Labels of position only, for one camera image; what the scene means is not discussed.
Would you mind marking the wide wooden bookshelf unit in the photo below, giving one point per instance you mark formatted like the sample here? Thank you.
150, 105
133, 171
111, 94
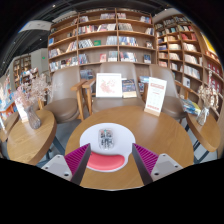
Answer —
100, 36

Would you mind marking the blue orange display stand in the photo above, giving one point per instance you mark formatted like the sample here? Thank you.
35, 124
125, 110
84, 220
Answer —
6, 100

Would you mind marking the brown wooden armchair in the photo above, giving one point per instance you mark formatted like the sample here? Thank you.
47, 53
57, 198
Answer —
115, 68
171, 100
63, 96

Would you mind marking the transparent computer mouse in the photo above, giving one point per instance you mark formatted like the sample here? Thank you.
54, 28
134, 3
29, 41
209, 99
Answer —
106, 139

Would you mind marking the white framed picture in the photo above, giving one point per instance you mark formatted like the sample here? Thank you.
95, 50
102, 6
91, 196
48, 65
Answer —
109, 85

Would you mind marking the round wooden side table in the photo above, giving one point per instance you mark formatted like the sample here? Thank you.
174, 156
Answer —
205, 133
30, 143
8, 125

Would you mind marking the white hanging ceiling sign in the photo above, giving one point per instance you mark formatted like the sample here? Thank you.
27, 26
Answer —
35, 26

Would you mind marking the dark cover book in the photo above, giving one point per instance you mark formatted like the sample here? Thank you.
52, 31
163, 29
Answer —
129, 88

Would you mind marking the stack of colourful books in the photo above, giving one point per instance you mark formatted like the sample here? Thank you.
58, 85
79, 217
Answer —
190, 107

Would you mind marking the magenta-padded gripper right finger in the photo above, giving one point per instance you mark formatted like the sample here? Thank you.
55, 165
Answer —
148, 160

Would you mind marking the small distant bookshelf unit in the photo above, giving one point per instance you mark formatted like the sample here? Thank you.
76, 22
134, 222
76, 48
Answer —
23, 70

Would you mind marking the white sign in wooden stand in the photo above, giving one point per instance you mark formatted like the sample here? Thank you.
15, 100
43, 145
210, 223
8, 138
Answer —
156, 95

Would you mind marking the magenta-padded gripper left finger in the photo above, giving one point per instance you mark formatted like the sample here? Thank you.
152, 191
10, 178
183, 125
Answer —
74, 160

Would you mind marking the white mouse pad red rest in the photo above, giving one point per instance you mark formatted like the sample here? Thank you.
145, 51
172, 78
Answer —
106, 161

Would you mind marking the thin blue books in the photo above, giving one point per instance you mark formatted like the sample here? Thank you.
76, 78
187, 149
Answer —
144, 79

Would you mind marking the small white table sign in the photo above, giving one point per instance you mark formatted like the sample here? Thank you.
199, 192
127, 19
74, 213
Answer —
22, 111

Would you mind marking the curved wooden bookshelf unit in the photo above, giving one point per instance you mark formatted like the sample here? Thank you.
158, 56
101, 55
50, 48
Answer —
190, 56

